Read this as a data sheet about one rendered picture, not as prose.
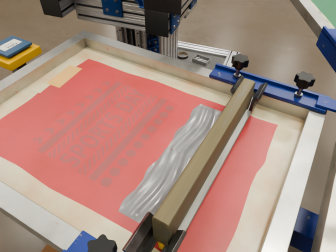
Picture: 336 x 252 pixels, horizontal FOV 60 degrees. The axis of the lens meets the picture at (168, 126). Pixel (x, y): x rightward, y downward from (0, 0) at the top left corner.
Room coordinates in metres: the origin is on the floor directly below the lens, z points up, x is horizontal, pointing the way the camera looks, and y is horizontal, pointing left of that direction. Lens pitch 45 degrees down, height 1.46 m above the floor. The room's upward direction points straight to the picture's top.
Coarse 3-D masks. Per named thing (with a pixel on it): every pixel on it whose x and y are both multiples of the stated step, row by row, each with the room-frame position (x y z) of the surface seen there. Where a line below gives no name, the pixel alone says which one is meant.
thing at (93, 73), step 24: (96, 72) 0.73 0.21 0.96; (120, 72) 0.73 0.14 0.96; (48, 96) 0.62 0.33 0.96; (72, 96) 0.62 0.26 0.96; (168, 96) 0.62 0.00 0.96; (192, 96) 0.62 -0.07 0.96; (168, 120) 0.52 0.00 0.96; (168, 144) 0.44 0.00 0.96; (240, 144) 0.44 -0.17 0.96; (264, 144) 0.44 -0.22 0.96; (240, 168) 0.38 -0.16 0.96
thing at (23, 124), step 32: (0, 128) 0.49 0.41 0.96; (32, 128) 0.49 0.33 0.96; (32, 160) 0.40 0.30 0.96; (64, 192) 0.32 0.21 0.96; (96, 192) 0.32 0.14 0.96; (128, 192) 0.32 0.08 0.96; (224, 192) 0.32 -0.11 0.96; (128, 224) 0.25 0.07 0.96; (192, 224) 0.25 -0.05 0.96; (224, 224) 0.25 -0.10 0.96
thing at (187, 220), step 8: (248, 112) 0.51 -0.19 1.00; (240, 120) 0.48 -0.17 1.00; (240, 128) 0.46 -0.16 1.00; (232, 136) 0.43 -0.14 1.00; (232, 144) 0.41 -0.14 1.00; (224, 152) 0.39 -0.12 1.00; (224, 160) 0.37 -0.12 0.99; (216, 168) 0.35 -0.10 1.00; (208, 176) 0.33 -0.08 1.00; (216, 176) 0.33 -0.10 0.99; (208, 184) 0.31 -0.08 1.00; (200, 192) 0.29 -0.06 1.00; (200, 200) 0.27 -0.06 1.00; (192, 208) 0.26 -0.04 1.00; (192, 216) 0.24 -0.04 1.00; (184, 224) 0.23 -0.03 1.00
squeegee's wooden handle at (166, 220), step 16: (240, 96) 0.49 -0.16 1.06; (224, 112) 0.44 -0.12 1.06; (240, 112) 0.47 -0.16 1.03; (224, 128) 0.39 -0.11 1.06; (208, 144) 0.35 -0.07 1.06; (224, 144) 0.40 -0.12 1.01; (192, 160) 0.31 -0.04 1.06; (208, 160) 0.32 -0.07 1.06; (192, 176) 0.28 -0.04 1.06; (176, 192) 0.25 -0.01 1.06; (192, 192) 0.26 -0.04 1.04; (160, 208) 0.22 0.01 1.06; (176, 208) 0.22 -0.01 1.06; (160, 224) 0.20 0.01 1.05; (176, 224) 0.22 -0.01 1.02; (160, 240) 0.20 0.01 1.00
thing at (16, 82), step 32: (32, 64) 0.72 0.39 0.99; (160, 64) 0.73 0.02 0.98; (192, 64) 0.72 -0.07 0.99; (0, 96) 0.59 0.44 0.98; (320, 128) 0.46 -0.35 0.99; (0, 192) 0.29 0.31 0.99; (288, 192) 0.29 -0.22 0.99; (32, 224) 0.23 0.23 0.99; (64, 224) 0.23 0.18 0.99; (288, 224) 0.23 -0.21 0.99
